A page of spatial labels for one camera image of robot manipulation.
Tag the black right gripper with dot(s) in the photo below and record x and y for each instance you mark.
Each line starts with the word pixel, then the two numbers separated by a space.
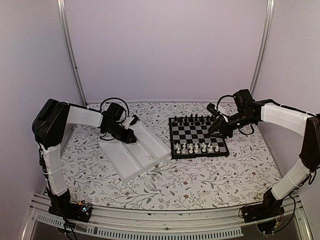
pixel 223 126

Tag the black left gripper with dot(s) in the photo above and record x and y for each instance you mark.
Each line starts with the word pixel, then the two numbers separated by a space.
pixel 126 138

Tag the black and silver chessboard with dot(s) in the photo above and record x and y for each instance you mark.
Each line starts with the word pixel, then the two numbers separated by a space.
pixel 192 135

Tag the white chess rook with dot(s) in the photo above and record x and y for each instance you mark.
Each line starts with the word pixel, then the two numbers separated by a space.
pixel 196 150

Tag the white plastic tray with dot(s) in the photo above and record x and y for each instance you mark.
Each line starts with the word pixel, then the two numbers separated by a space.
pixel 130 159

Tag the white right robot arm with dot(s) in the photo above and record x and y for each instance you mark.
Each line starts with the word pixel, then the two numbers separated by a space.
pixel 301 153

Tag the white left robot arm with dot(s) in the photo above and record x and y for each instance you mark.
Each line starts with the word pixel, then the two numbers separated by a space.
pixel 49 128

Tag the black chess pieces back row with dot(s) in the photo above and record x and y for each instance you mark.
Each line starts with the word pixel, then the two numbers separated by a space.
pixel 191 118

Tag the black chess pawns row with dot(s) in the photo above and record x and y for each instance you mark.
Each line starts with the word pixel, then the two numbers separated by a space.
pixel 206 122

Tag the floral patterned table mat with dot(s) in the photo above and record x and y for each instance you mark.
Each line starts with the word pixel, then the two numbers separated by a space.
pixel 173 184

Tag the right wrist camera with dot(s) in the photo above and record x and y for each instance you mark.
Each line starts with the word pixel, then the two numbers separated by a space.
pixel 215 112

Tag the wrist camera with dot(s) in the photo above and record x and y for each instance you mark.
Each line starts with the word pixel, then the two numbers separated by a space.
pixel 130 121
pixel 215 112

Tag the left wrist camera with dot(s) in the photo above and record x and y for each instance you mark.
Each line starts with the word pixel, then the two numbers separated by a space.
pixel 130 121

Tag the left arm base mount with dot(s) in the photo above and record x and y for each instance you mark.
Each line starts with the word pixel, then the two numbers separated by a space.
pixel 63 207

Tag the front aluminium rail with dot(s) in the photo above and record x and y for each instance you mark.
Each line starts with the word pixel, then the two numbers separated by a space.
pixel 107 223

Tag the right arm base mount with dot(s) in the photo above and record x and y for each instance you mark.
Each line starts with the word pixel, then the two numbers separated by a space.
pixel 269 208

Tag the left aluminium frame post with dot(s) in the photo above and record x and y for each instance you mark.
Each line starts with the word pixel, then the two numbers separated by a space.
pixel 61 7

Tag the aluminium frame post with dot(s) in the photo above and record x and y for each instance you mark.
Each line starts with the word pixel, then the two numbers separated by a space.
pixel 61 7
pixel 267 25

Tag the right aluminium frame post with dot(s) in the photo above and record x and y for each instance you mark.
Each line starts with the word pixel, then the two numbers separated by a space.
pixel 267 25

